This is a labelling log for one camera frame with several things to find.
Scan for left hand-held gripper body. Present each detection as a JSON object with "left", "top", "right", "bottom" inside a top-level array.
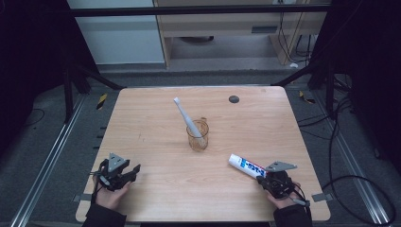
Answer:
[{"left": 92, "top": 152, "right": 132, "bottom": 192}]

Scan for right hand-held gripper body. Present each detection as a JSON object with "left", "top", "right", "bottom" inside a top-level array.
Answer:
[{"left": 256, "top": 160, "right": 299, "bottom": 200}]

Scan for white toothpaste tube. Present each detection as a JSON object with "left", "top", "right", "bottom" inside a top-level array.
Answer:
[{"left": 228, "top": 153, "right": 270, "bottom": 180}]

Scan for clear glass cup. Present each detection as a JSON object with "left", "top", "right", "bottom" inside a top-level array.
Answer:
[{"left": 185, "top": 117, "right": 210, "bottom": 153}]

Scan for white toothbrush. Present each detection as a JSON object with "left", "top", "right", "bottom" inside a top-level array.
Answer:
[{"left": 173, "top": 96, "right": 204, "bottom": 140}]

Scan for person's right hand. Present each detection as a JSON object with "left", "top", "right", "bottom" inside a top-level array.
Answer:
[{"left": 266, "top": 181, "right": 305, "bottom": 210}]

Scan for person's left hand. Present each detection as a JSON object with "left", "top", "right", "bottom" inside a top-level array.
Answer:
[{"left": 94, "top": 179, "right": 132, "bottom": 211}]

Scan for yellow black tape strip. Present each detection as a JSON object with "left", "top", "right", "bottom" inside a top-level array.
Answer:
[
  {"left": 96, "top": 93, "right": 109, "bottom": 111},
  {"left": 298, "top": 90, "right": 317, "bottom": 105}
]

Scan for black metal stand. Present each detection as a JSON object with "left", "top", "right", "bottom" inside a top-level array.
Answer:
[
  {"left": 61, "top": 61, "right": 127, "bottom": 125},
  {"left": 270, "top": 59, "right": 338, "bottom": 118}
]

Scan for white cabinet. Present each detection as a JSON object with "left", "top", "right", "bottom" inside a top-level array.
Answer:
[{"left": 66, "top": 0, "right": 166, "bottom": 66}]

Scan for black horizontal bar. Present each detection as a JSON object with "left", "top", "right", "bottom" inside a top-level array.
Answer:
[{"left": 67, "top": 4, "right": 333, "bottom": 17}]

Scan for left hand-held gripper cable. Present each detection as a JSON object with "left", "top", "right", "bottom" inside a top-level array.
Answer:
[{"left": 90, "top": 169, "right": 102, "bottom": 204}]

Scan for hand-held gripper cable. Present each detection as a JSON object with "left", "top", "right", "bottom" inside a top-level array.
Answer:
[
  {"left": 288, "top": 183, "right": 313, "bottom": 221},
  {"left": 90, "top": 169, "right": 102, "bottom": 204}
]

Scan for right hand-held gripper cable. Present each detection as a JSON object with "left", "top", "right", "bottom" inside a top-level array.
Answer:
[{"left": 288, "top": 183, "right": 313, "bottom": 221}]

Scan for grey metal table bracket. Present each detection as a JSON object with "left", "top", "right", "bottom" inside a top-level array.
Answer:
[
  {"left": 311, "top": 192, "right": 335, "bottom": 203},
  {"left": 72, "top": 193, "right": 93, "bottom": 203}
]

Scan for aluminium floor rail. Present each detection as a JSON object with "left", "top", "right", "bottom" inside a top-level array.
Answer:
[
  {"left": 9, "top": 94, "right": 88, "bottom": 227},
  {"left": 316, "top": 90, "right": 392, "bottom": 227}
]

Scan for thin black floor cable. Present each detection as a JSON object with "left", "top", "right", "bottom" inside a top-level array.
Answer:
[{"left": 23, "top": 108, "right": 46, "bottom": 129}]

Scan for black cables behind desk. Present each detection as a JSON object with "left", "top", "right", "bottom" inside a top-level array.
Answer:
[{"left": 277, "top": 11, "right": 314, "bottom": 64}]

